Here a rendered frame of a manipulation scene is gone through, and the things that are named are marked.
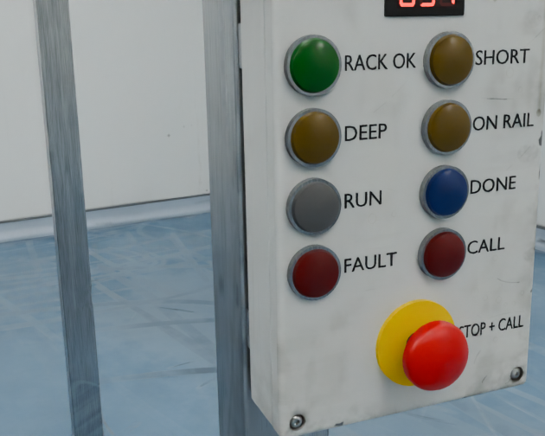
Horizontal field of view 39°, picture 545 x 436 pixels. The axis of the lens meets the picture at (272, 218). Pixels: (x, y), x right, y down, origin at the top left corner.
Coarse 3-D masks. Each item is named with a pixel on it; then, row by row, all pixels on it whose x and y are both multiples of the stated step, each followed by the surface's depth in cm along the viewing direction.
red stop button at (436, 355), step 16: (416, 336) 42; (432, 336) 42; (448, 336) 42; (464, 336) 43; (416, 352) 41; (432, 352) 42; (448, 352) 42; (464, 352) 42; (416, 368) 42; (432, 368) 42; (448, 368) 42; (464, 368) 43; (416, 384) 42; (432, 384) 42; (448, 384) 43
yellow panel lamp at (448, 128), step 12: (444, 108) 41; (456, 108) 41; (432, 120) 41; (444, 120) 41; (456, 120) 41; (468, 120) 42; (432, 132) 41; (444, 132) 41; (456, 132) 42; (468, 132) 42; (432, 144) 42; (444, 144) 42; (456, 144) 42
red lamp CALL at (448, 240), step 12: (432, 240) 43; (444, 240) 43; (456, 240) 43; (432, 252) 43; (444, 252) 43; (456, 252) 43; (432, 264) 43; (444, 264) 43; (456, 264) 44; (444, 276) 44
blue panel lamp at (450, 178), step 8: (440, 176) 42; (448, 176) 42; (456, 176) 42; (432, 184) 42; (440, 184) 42; (448, 184) 42; (456, 184) 42; (464, 184) 43; (432, 192) 42; (440, 192) 42; (448, 192) 42; (456, 192) 42; (464, 192) 43; (432, 200) 42; (440, 200) 42; (448, 200) 42; (456, 200) 43; (464, 200) 43; (432, 208) 42; (440, 208) 42; (448, 208) 42; (456, 208) 43
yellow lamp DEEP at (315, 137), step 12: (300, 120) 38; (312, 120) 38; (324, 120) 39; (300, 132) 38; (312, 132) 38; (324, 132) 39; (336, 132) 39; (300, 144) 38; (312, 144) 38; (324, 144) 39; (336, 144) 39; (300, 156) 39; (312, 156) 39; (324, 156) 39
